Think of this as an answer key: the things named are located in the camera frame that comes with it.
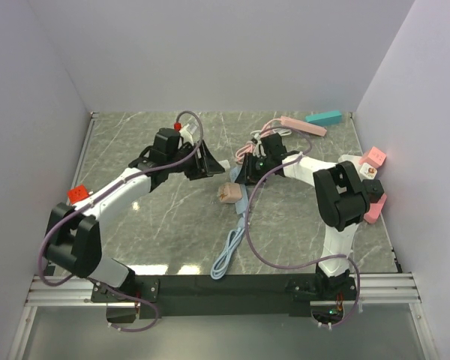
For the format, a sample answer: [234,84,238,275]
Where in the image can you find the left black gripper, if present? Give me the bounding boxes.
[167,139,225,182]

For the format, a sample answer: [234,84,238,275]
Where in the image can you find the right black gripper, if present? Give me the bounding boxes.
[235,153,272,187]

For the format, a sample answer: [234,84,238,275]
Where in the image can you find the peach cartoon charger plug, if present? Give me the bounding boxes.
[217,182,242,204]

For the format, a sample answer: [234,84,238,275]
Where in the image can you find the light blue power strip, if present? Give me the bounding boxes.
[210,166,249,281]

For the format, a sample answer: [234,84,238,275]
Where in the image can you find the black cube plug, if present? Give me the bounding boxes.
[362,179,385,203]

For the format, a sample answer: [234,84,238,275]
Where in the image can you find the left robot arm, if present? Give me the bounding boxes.
[40,128,230,302]

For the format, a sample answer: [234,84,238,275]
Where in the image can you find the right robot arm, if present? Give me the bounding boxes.
[235,134,371,299]

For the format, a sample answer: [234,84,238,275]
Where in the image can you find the white cartoon charger plug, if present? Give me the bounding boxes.
[358,162,377,180]

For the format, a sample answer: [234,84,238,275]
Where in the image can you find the red cube socket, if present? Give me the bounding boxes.
[67,184,89,205]

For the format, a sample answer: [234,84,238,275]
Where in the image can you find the pink cube socket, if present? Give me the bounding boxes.
[359,146,387,169]

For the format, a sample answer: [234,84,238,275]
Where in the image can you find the teal power strip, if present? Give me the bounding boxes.
[304,110,343,127]

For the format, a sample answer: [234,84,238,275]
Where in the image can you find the white triangular power strip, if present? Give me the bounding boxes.
[338,154,362,167]

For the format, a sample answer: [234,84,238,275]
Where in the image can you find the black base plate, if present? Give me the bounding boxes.
[89,273,361,327]

